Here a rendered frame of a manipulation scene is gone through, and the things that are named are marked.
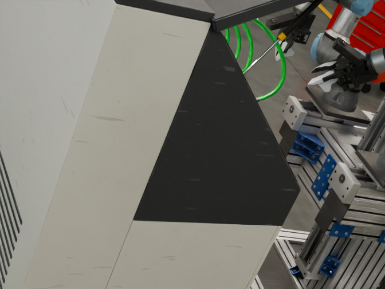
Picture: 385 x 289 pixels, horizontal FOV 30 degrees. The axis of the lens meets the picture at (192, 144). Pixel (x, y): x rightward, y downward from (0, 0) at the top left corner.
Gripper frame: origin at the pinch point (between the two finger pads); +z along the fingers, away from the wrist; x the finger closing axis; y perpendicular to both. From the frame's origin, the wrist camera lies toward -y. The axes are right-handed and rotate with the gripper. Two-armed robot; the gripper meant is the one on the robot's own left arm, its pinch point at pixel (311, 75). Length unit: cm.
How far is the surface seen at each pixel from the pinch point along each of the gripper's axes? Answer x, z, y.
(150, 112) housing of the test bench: -48, 30, -27
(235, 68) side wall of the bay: -32.2, 8.1, -25.0
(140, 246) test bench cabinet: -51, 58, 15
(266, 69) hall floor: 329, 153, 142
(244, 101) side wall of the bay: -29.9, 11.3, -13.0
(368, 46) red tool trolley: 388, 80, 179
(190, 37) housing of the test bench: -41, 11, -41
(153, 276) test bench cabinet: -48, 63, 30
